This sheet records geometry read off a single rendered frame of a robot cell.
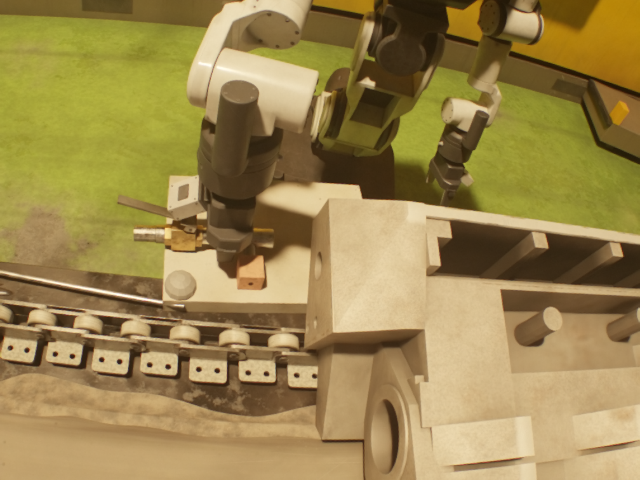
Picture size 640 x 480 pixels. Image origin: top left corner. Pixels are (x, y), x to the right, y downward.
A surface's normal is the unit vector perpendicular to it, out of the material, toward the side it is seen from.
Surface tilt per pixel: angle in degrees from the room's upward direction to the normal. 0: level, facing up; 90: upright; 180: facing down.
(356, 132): 106
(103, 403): 23
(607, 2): 90
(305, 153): 0
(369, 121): 30
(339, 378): 40
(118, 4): 90
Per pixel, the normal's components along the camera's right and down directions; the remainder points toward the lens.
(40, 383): 0.22, -0.71
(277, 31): -0.23, 0.92
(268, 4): 0.15, -0.29
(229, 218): 0.11, 0.80
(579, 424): -0.29, -0.44
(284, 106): -0.09, 0.54
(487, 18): -0.97, 0.00
